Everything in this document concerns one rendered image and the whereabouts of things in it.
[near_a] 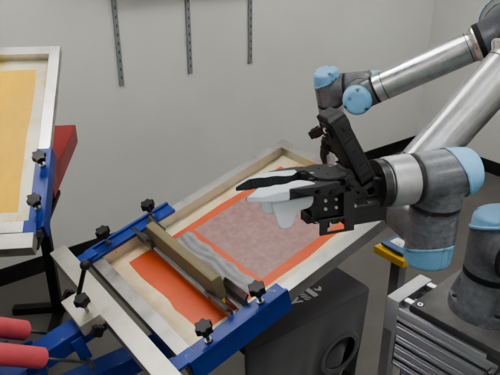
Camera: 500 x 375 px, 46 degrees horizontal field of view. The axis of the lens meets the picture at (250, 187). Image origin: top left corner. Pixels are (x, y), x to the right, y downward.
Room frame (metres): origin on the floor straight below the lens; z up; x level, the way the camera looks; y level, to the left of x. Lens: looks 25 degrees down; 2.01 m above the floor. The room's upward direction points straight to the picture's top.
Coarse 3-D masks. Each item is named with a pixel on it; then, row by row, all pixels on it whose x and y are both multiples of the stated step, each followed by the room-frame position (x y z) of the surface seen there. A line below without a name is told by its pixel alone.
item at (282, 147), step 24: (288, 144) 1.91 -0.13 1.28; (240, 168) 1.82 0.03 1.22; (216, 192) 1.74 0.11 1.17; (168, 216) 1.63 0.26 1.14; (360, 240) 1.37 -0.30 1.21; (96, 264) 1.46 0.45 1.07; (312, 264) 1.29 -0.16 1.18; (336, 264) 1.31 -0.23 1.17; (120, 288) 1.34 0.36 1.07; (288, 288) 1.22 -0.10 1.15; (144, 312) 1.23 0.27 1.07; (168, 336) 1.14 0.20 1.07
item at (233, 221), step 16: (224, 208) 1.67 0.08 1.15; (240, 208) 1.65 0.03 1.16; (256, 208) 1.63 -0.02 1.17; (192, 224) 1.62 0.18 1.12; (208, 224) 1.60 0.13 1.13; (224, 224) 1.58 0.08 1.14; (240, 224) 1.57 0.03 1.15; (256, 224) 1.55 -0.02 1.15; (208, 240) 1.52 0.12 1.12; (224, 240) 1.51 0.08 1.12; (240, 240) 1.49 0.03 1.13; (144, 256) 1.51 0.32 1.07; (144, 272) 1.43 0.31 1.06; (160, 272) 1.42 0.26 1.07; (176, 272) 1.41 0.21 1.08; (160, 288) 1.36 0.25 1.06
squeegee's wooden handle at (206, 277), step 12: (156, 228) 1.47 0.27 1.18; (156, 240) 1.46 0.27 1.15; (168, 240) 1.41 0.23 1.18; (168, 252) 1.41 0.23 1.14; (180, 252) 1.35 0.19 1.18; (180, 264) 1.36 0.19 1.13; (192, 264) 1.29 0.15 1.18; (204, 264) 1.28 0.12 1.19; (192, 276) 1.32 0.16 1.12; (204, 276) 1.24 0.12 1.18; (216, 276) 1.23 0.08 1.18; (216, 288) 1.22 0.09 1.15
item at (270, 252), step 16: (272, 224) 1.54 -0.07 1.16; (304, 224) 1.51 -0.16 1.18; (336, 224) 1.48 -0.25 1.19; (256, 240) 1.48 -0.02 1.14; (272, 240) 1.46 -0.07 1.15; (288, 240) 1.45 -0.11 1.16; (304, 240) 1.44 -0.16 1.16; (320, 240) 1.43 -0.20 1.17; (224, 256) 1.44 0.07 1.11; (240, 256) 1.42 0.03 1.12; (256, 256) 1.41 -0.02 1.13; (272, 256) 1.40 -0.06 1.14; (288, 256) 1.39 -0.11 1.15; (304, 256) 1.37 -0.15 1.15; (256, 272) 1.35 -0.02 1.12; (272, 272) 1.33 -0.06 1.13; (176, 288) 1.34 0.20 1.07; (192, 288) 1.33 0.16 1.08; (176, 304) 1.28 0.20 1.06; (192, 304) 1.27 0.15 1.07; (208, 304) 1.26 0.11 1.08; (192, 320) 1.22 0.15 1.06
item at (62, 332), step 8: (72, 320) 1.19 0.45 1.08; (56, 328) 1.17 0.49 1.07; (64, 328) 1.17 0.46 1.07; (72, 328) 1.16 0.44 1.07; (48, 336) 1.15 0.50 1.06; (56, 336) 1.15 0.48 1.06; (64, 336) 1.14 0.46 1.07; (72, 336) 1.14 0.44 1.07; (88, 336) 1.16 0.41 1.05; (32, 344) 1.13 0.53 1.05; (40, 344) 1.13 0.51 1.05; (48, 344) 1.12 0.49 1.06; (56, 344) 1.12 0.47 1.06; (64, 344) 1.13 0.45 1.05; (48, 352) 1.10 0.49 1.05; (56, 352) 1.11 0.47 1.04; (64, 352) 1.13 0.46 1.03; (72, 352) 1.14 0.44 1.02; (48, 368) 1.10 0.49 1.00
